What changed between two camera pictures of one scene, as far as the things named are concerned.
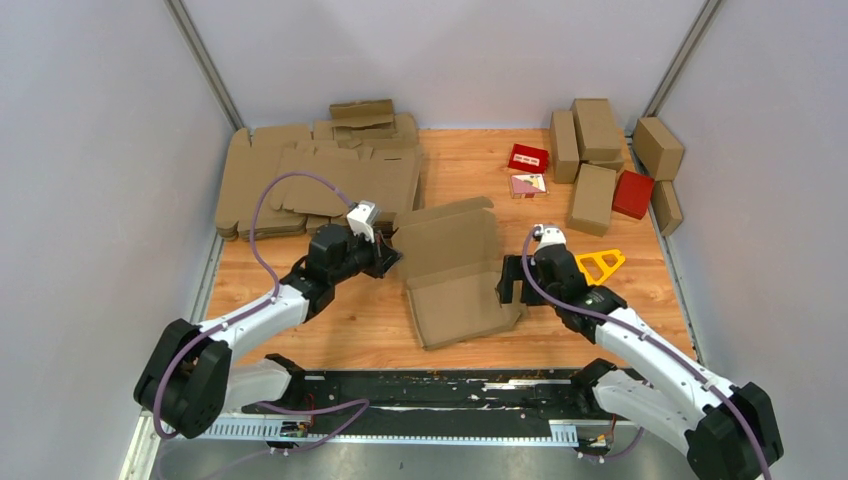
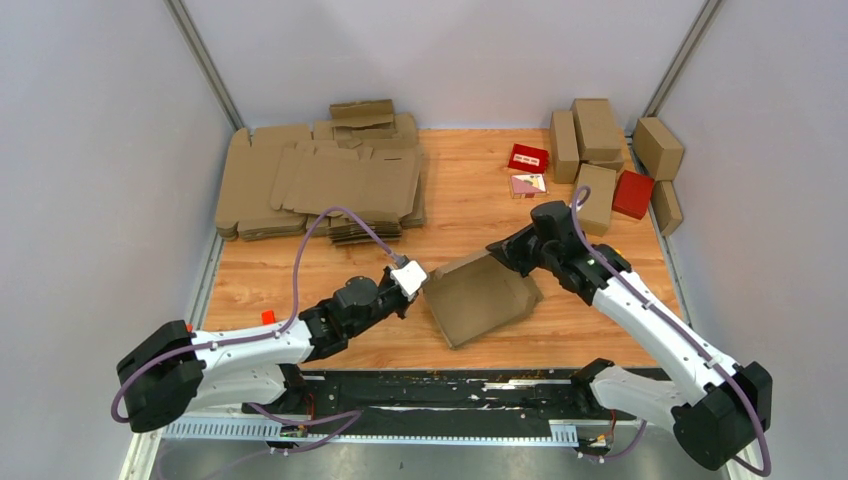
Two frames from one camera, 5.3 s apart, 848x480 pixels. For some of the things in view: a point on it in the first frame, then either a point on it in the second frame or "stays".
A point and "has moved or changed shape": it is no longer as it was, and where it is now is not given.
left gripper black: (387, 258) -> (404, 305)
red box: (633, 194) stays
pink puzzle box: (527, 186) stays
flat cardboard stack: (290, 181) stays
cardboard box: (451, 264) has moved or changed shape
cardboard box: (564, 151) stays
